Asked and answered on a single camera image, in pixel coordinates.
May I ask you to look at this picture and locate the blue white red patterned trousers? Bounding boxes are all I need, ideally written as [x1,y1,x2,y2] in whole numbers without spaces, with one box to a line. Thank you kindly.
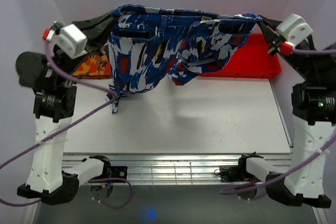
[108,4,262,98]

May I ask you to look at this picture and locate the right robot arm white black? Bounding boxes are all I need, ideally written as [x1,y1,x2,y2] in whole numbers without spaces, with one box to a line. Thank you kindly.
[235,14,335,209]

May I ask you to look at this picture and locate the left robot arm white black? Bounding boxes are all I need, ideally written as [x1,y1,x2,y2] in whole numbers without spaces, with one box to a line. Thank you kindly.
[16,13,116,205]

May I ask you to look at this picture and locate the orange camouflage folded trousers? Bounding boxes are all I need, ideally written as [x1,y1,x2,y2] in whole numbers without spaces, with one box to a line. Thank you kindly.
[72,55,112,79]

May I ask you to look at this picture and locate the red plastic tray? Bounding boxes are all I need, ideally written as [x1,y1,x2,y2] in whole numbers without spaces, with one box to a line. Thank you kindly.
[200,34,281,79]

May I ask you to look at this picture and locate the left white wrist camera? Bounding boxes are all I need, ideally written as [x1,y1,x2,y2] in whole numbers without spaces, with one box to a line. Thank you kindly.
[43,21,88,59]

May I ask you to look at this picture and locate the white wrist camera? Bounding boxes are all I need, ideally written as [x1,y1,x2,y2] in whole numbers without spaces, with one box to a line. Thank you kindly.
[268,14,313,56]
[43,21,88,59]

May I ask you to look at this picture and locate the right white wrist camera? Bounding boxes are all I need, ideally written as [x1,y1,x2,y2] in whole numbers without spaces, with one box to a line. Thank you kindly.
[268,14,313,56]

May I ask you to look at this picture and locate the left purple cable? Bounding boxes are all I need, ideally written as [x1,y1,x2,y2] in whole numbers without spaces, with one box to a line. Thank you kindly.
[0,40,119,207]

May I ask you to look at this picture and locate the purple cable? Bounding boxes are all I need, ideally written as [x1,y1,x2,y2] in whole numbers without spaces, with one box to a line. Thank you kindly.
[0,40,119,207]
[220,47,336,200]

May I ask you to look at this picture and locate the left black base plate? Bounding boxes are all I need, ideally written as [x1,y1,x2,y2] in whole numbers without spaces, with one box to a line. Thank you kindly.
[101,166,128,183]

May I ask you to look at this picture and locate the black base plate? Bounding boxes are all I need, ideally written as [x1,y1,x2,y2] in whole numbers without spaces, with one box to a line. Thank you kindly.
[214,166,244,182]
[101,166,128,183]

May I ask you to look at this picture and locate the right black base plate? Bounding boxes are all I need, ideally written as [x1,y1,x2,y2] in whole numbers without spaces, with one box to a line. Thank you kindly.
[214,166,244,182]

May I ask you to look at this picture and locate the aluminium rail frame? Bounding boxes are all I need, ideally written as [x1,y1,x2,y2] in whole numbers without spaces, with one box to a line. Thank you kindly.
[61,79,295,186]

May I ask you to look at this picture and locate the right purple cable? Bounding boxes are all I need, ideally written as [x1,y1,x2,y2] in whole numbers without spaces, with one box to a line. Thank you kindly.
[220,47,336,200]

